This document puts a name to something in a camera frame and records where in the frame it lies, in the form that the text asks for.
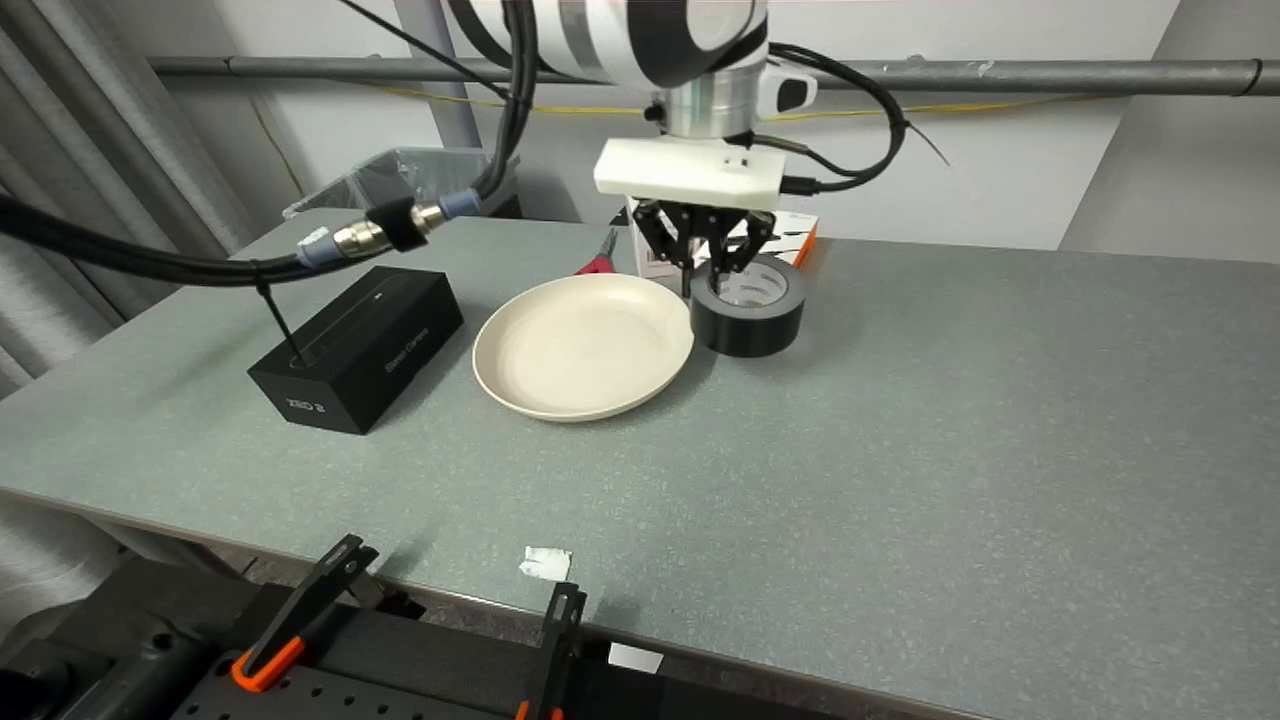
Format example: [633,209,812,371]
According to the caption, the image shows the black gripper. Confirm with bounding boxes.
[625,196,782,306]

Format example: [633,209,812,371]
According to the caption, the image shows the black tape roll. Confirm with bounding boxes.
[687,258,812,361]

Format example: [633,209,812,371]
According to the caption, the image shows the white round plate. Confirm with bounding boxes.
[467,273,700,429]

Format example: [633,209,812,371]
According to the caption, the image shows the orange and white small box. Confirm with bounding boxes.
[770,209,823,278]

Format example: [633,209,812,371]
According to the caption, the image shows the grey slanted metal strut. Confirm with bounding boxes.
[387,0,487,153]

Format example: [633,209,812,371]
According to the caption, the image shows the small white paper scrap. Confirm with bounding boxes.
[516,542,576,585]

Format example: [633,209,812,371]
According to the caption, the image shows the black rectangular cardboard box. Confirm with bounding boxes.
[246,263,467,440]

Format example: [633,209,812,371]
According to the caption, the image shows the white sticker label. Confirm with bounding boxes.
[606,642,670,680]

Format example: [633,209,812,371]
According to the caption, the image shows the black and orange clamp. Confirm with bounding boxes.
[223,531,383,700]
[513,580,594,720]

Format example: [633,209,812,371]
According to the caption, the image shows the thin black zip tie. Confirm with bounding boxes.
[251,280,309,370]

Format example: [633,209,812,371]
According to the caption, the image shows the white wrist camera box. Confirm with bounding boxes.
[590,135,791,215]

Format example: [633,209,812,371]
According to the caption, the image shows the red handled scissors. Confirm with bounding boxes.
[576,214,628,280]

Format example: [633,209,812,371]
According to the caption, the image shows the thin black camera cable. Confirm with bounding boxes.
[743,38,958,201]

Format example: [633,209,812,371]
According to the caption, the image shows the yellow cord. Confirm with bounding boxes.
[534,92,1126,130]

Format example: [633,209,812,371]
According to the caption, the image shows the grey metal rail pipe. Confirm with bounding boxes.
[149,51,1280,102]

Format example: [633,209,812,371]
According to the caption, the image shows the thick black cable hose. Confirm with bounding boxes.
[0,0,543,292]

